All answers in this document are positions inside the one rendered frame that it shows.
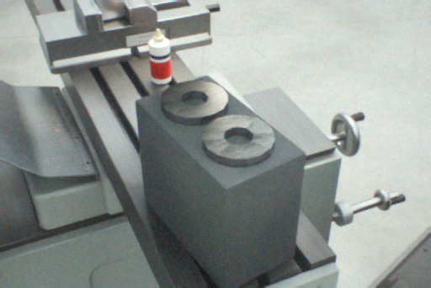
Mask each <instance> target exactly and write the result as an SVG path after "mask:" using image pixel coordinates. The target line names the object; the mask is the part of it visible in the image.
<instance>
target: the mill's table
mask: <svg viewBox="0 0 431 288"><path fill-rule="evenodd" d="M25 2H26V6H27V8H28V9H29V12H30V14H31V16H32V18H33V20H34V22H35V24H36V26H37V27H38V24H37V19H36V16H40V15H43V14H48V13H59V12H63V11H67V10H72V9H74V6H73V1H72V0H25ZM171 66H172V80H171V81H170V82H168V83H165V84H156V83H154V82H153V81H152V73H151V64H150V57H144V58H140V57H139V56H133V57H132V61H123V62H120V63H116V64H114V63H113V64H109V65H106V66H102V67H92V68H89V69H85V70H78V71H74V72H68V73H60V76H61V80H62V81H63V82H64V86H65V88H66V89H67V92H68V94H69V96H70V98H71V99H72V102H73V104H74V106H75V109H76V111H77V112H78V115H79V118H80V119H81V121H82V124H83V125H84V128H85V129H86V132H87V133H88V135H89V139H90V141H91V142H92V143H93V147H94V149H95V151H96V153H97V155H98V157H99V159H100V162H101V163H102V165H103V167H104V170H105V172H106V173H107V177H108V178H109V180H110V183H111V185H112V187H113V188H114V192H115V193H116V195H117V198H118V200H119V201H120V205H121V207H122V208H123V210H124V213H125V214H126V217H127V220H128V222H129V223H130V227H131V228H132V230H133V232H134V234H135V235H136V238H137V242H138V243H139V244H140V245H141V250H142V252H143V253H144V254H145V257H146V260H147V262H148V264H149V266H150V267H151V269H152V273H153V274H154V276H155V279H156V280H157V283H158V286H159V287H160V288H220V287H219V286H217V285H216V283H215V282H214V281H213V280H212V279H211V278H210V276H209V275H208V274H207V273H206V272H205V270H204V269H203V268H202V267H201V265H200V264H199V263H198V262H197V261H196V259H194V257H193V255H191V254H190V253H189V251H188V250H187V249H186V248H185V246H184V245H182V243H181V242H180V241H179V240H178V238H176V237H175V235H174V234H173V233H172V232H171V231H170V229H169V228H168V227H167V225H165V223H164V222H163V221H162V219H161V218H160V217H158V214H156V213H155V211H154V210H153V209H152V208H151V207H150V206H149V205H148V204H147V202H146V201H145V193H144V186H143V179H142V171H141V152H140V145H139V138H138V124H137V117H136V104H135V101H136V100H137V99H141V98H144V97H146V96H148V95H152V94H154V93H157V92H161V91H163V90H165V89H167V88H169V87H170V86H172V85H174V84H175V83H180V82H186V81H192V80H194V79H196V76H195V75H193V73H192V72H191V71H190V70H189V68H188V67H187V66H186V65H185V63H184V62H183V61H182V59H181V58H180V57H179V56H178V54H177V53H176V52H172V53H171ZM336 259H337V255H336V254H335V253H334V252H333V250H332V249H331V248H330V246H329V245H328V244H327V242H326V241H325V240H324V239H323V238H322V236H321V235H320V234H319V232H318V231H317V230H316V228H315V227H314V226H313V225H312V224H311V222H310V221H309V219H308V218H306V216H305V215H304V214H303V212H302V211H301V209H300V212H299V218H298V231H297V237H296V243H295V256H294V257H293V258H291V259H288V260H287V261H285V262H284V263H282V264H280V265H278V266H275V267H274V268H273V269H270V270H268V272H266V273H263V274H261V275H260V276H258V277H256V278H254V280H250V281H249V282H248V283H245V284H243V285H241V286H239V287H237V288H337V284H338V274H339V267H337V265H336Z"/></svg>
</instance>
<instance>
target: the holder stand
mask: <svg viewBox="0 0 431 288"><path fill-rule="evenodd" d="M135 104H136V117H137V124H138V138H139V145H140V152H141V171H142V179H143V186H144V193H145V201H146V202H147V204H148V205H149V206H150V207H151V208H152V209H153V210H154V211H155V213H156V214H158V217H160V218H161V219H162V221H163V222H164V223H165V225H167V227H168V228H169V229H170V231H171V232H172V233H173V234H174V235H175V237H176V238H178V240H179V241H180V242H181V243H182V245H184V246H185V248H186V249H187V250H188V251H189V253H190V254H191V255H193V257H194V259H196V261H197V262H198V263H199V264H200V265H201V267H202V268H203V269H204V270H205V272H206V273H207V274H208V275H209V276H210V278H211V279H212V280H213V281H214V282H215V283H216V285H217V286H219V287H220V288H237V287H239V286H241V285H243V284H245V283H248V282H249V281H250V280H254V278H256V277H258V276H260V275H261V274H263V273H266V272H268V270H270V269H273V268H274V267H275V266H278V265H280V264H282V263H284V262H285V261H287V260H288V259H291V258H293V257H294V256H295V243H296V237H297V231H298V218H299V212H300V206H301V188H302V182H303V176H304V170H305V157H306V154H305V152H304V151H302V150H301V149H300V148H299V147H298V146H296V145H295V143H292V142H291V140H288V138H287V137H285V136H284V135H282V134H281V133H280V132H278V130H275V128H273V126H271V125H270V124H269V123H267V122H266V121H265V120H264V119H262V118H261V117H260V116H259V115H257V114H256V113H255V112H253V111H252V110H251V109H249V108H248V107H247V106H246V105H245V104H244V103H243V102H241V101H240V100H239V99H237V98H236V97H235V96H234V95H232V94H231V93H230V92H228V91H227V90H226V89H225V88H223V87H222V86H221V85H220V84H219V83H217V82H216V81H215V80H213V78H211V77H210V76H209V75H205V76H203V77H200V78H196V79H194V80H192V81H186V82H180V83H175V84H174V85H172V86H170V87H169V88H167V89H165V90H163V91H161V92H157V93H154V94H152V95H148V96H146V97H144V98H141V99H137V100H136V101H135Z"/></svg>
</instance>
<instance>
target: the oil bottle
mask: <svg viewBox="0 0 431 288"><path fill-rule="evenodd" d="M148 45H149V55H150V64H151V73H152V81H153V82H154V83H156V84H165V83H168V82H170V81H171V80H172V66H171V53H170V42H169V40H168V39H165V38H164V36H163V35H161V31H160V30H159V29H157V32H156V35H154V39H152V40H150V41H149V42H148Z"/></svg>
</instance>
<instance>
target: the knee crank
mask: <svg viewBox="0 0 431 288"><path fill-rule="evenodd" d="M405 199H406V198H405V196H404V195H403V194H400V195H398V194H397V192H396V191H392V192H390V193H387V191H385V190H384V189H378V190H376V191H375V193H374V198H371V199H368V200H365V201H361V202H359V203H357V204H354V205H349V203H348V202H347V201H344V200H342V201H337V202H335V205H334V209H333V221H334V222H335V223H336V224H337V225H338V226H340V227H342V226H344V225H348V224H350V223H352V221H353V220H354V215H355V214H358V213H360V212H361V211H367V210H368V209H371V208H376V207H378V208H379V209H380V210H381V211H388V210H389V209H390V207H391V205H397V204H399V203H401V202H404V201H405Z"/></svg>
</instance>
